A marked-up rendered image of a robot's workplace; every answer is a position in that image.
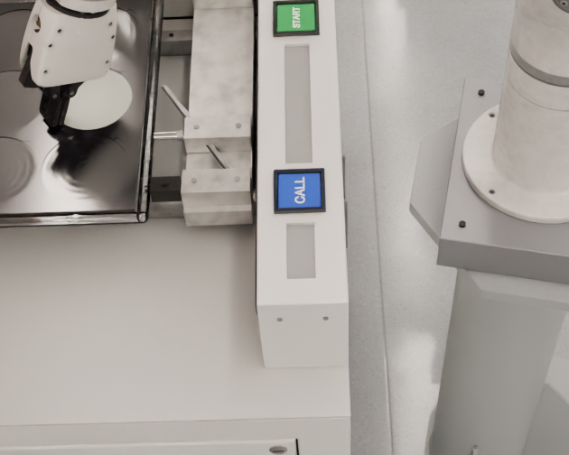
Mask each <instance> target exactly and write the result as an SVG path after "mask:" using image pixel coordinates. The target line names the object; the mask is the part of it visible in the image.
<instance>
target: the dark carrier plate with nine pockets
mask: <svg viewBox="0 0 569 455"><path fill-rule="evenodd" d="M116 3H117V33H116V40H115V47H114V51H113V57H112V61H111V64H110V68H109V70H111V71H114V72H115V73H117V74H119V75H121V76H122V77H123V78H124V79H125V80H126V81H127V82H128V84H129V86H130V88H131V91H132V100H131V103H130V106H129V108H128V110H127V111H126V112H125V113H124V114H123V115H122V116H121V117H120V118H119V119H118V120H117V121H116V122H114V123H113V124H111V125H107V126H105V127H101V128H98V129H91V130H83V129H77V128H73V127H70V126H67V125H65V124H64V125H58V124H57V125H56V126H50V125H49V123H48V122H47V121H46V120H45V119H44V117H42V115H41V114H40V104H41V100H42V91H41V90H40V89H39V88H24V87H23V86H22V84H21V83H20V82H19V81H18V79H19V76H20V74H21V72H22V70H23V67H22V66H21V65H20V54H21V48H22V44H23V37H24V34H25V30H26V27H27V24H28V21H29V18H30V15H31V13H32V10H33V7H34V5H35V2H26V3H2V4H0V216H26V215H53V214H80V213H108V212H135V207H136V196H137V184H138V173H139V163H140V151H141V140H142V129H143V117H144V106H145V84H146V73H147V62H148V51H149V40H150V28H151V17H152V6H153V0H116Z"/></svg>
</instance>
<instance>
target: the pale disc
mask: <svg viewBox="0 0 569 455"><path fill-rule="evenodd" d="M131 100H132V91H131V88H130V86H129V84H128V82H127V81H126V80H125V79H124V78H123V77H122V76H121V75H119V74H117V73H115V72H114V71H111V70H109V71H108V73H107V74H106V75H105V76H103V77H102V78H99V79H93V80H87V81H85V82H84V83H83V84H82V85H81V86H80V87H79V88H78V91H77V94H76V95H75V96H74V97H71V98H70V103H69V107H68V111H67V114H66V117H65V121H64V124H65V125H67V126H70V127H73V128H77V129H83V130H91V129H98V128H101V127H105V126H107V125H111V124H113V123H114V122H116V121H117V120H118V119H119V118H120V117H121V116H122V115H123V114H124V113H125V112H126V111H127V110H128V108H129V106H130V103H131Z"/></svg>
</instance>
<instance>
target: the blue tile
mask: <svg viewBox="0 0 569 455"><path fill-rule="evenodd" d="M321 206H322V200H321V175H320V174H319V173H301V174H279V175H278V208H303V207H321Z"/></svg>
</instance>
